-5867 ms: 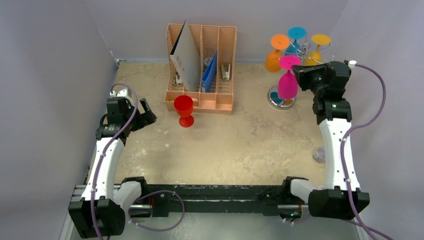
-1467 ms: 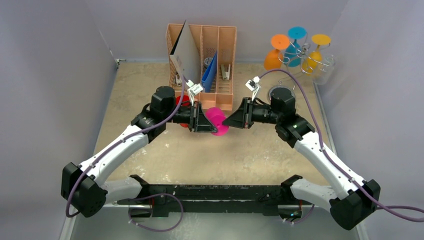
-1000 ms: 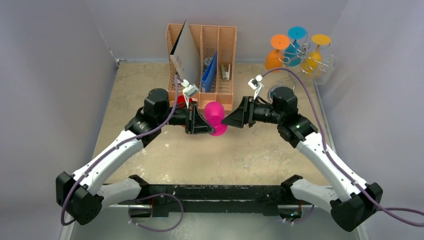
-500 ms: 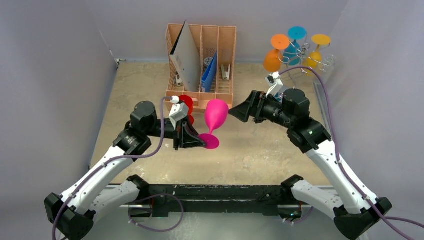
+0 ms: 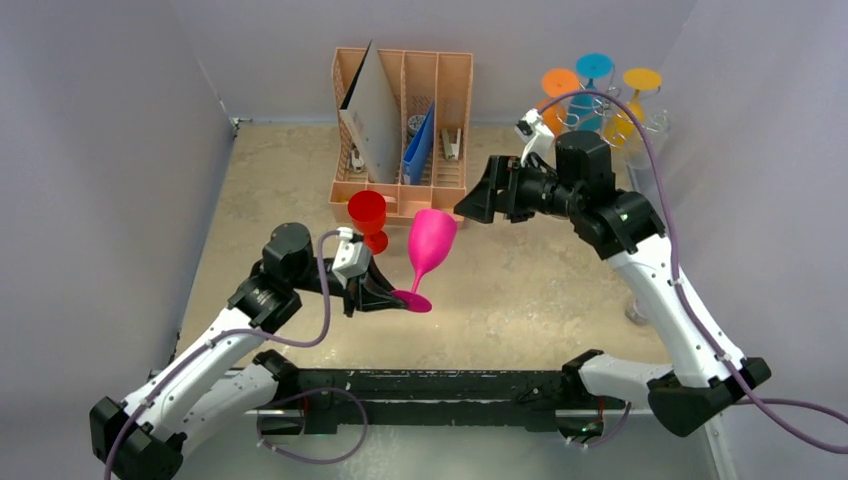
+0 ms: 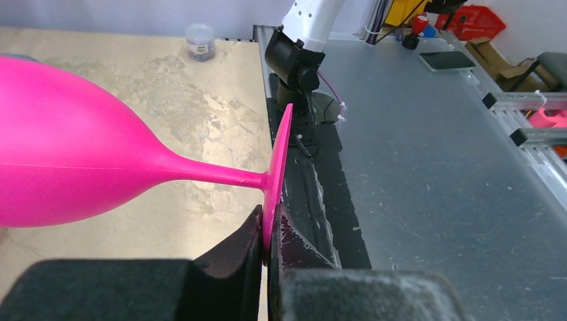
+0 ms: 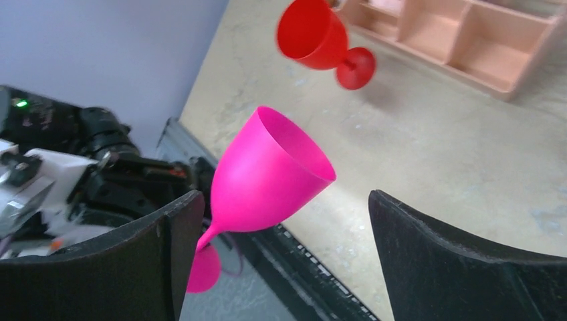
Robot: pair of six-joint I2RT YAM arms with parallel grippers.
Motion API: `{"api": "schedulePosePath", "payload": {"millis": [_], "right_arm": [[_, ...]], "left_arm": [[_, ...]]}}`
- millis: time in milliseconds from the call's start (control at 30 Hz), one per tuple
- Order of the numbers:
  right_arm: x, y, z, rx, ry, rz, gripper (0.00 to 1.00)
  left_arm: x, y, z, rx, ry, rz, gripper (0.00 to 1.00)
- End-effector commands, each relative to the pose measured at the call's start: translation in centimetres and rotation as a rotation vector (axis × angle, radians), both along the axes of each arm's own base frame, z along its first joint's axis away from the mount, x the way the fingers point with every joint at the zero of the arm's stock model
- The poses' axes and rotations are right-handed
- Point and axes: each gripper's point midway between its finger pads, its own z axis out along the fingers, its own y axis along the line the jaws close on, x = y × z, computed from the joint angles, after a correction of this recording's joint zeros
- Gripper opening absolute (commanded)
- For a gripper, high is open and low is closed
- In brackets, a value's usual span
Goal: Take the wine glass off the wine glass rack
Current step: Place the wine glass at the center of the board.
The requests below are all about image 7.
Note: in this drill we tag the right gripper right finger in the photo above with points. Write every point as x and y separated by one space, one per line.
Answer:
435 271

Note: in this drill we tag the peach plastic desk organizer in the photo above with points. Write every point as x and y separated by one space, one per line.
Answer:
493 46

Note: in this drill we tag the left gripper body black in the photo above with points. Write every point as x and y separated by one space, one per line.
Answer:
129 187

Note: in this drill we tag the red wine glass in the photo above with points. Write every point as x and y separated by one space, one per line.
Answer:
310 33

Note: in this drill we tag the pink wine glass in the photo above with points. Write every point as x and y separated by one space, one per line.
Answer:
271 169

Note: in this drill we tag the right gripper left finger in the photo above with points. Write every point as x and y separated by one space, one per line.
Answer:
138 271

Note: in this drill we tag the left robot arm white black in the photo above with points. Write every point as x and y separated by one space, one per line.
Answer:
70 173

